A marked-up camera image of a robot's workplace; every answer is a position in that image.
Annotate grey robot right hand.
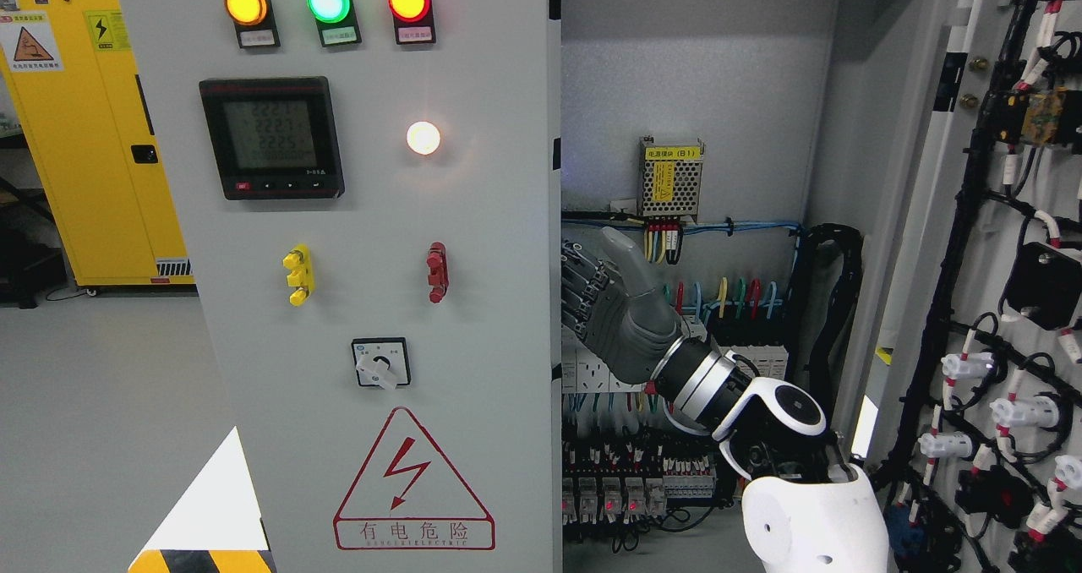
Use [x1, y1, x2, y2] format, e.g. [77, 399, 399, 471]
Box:
[560, 227, 679, 384]

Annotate black surge protector block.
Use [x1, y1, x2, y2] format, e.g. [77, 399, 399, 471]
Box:
[705, 310, 790, 379]

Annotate perforated metal power supply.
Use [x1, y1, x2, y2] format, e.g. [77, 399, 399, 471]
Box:
[637, 135, 705, 221]

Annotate yellow terminal posts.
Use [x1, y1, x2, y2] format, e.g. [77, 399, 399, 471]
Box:
[281, 244, 316, 307]

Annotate black rotary selector switch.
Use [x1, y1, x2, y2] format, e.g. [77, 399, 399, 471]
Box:
[351, 337, 413, 390]

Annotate red indicator lamp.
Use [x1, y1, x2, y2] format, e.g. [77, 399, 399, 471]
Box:
[390, 0, 436, 45]

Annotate black digital power meter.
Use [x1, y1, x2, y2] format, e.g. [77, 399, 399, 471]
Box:
[199, 76, 345, 200]

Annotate lower relay terminal row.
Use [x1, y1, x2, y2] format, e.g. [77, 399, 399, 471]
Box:
[560, 431, 738, 528]

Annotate red terminal posts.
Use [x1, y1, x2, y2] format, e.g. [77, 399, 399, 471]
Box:
[425, 242, 450, 303]

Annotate green indicator lamp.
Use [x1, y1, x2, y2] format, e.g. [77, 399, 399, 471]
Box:
[306, 0, 362, 46]

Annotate white indicator lamp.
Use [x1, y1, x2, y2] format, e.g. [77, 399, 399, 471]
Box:
[406, 120, 443, 156]

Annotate grey cabinet door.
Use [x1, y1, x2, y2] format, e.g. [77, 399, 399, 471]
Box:
[812, 0, 1079, 572]
[120, 0, 560, 572]

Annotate yellow safety storage cabinet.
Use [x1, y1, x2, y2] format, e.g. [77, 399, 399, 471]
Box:
[3, 0, 194, 289]

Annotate white breaker socket row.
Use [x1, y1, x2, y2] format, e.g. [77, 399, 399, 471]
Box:
[560, 327, 646, 395]

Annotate red electric hazard sign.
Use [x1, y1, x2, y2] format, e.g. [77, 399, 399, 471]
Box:
[333, 407, 494, 551]

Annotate amber indicator lamp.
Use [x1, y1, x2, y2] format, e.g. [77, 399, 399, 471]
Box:
[224, 0, 281, 49]

